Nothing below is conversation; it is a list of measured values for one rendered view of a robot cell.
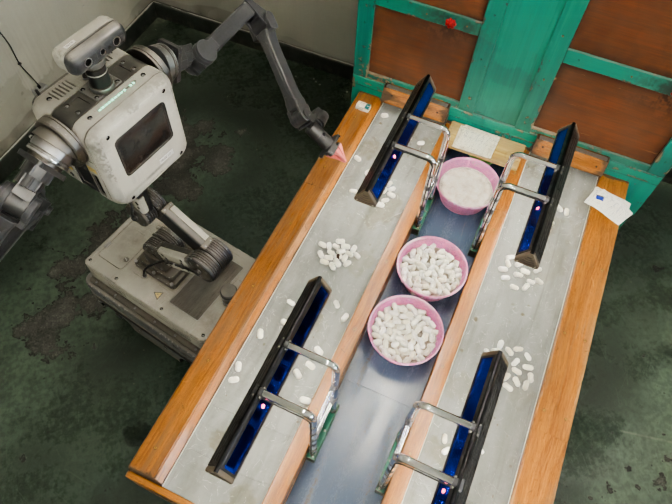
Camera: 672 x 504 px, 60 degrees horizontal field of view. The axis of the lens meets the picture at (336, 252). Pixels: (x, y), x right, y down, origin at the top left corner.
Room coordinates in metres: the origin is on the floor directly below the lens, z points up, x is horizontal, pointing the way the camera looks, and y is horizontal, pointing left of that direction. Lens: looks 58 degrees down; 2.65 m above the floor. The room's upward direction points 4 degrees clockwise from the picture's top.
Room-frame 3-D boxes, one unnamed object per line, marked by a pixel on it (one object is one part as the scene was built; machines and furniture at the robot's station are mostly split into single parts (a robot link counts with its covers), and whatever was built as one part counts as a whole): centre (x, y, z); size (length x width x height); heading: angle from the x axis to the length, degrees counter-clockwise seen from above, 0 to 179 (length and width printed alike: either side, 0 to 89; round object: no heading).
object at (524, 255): (1.27, -0.72, 1.08); 0.62 x 0.08 x 0.07; 159
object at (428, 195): (1.44, -0.27, 0.90); 0.20 x 0.19 x 0.45; 159
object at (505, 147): (1.73, -0.60, 0.77); 0.33 x 0.15 x 0.01; 69
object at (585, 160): (1.66, -0.94, 0.83); 0.30 x 0.06 x 0.07; 69
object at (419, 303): (0.86, -0.26, 0.72); 0.27 x 0.27 x 0.10
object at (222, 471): (0.57, 0.15, 1.08); 0.62 x 0.08 x 0.07; 159
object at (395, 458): (0.39, -0.29, 0.90); 0.20 x 0.19 x 0.45; 159
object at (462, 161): (1.53, -0.52, 0.72); 0.27 x 0.27 x 0.10
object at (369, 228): (1.09, 0.02, 0.73); 1.81 x 0.30 x 0.02; 159
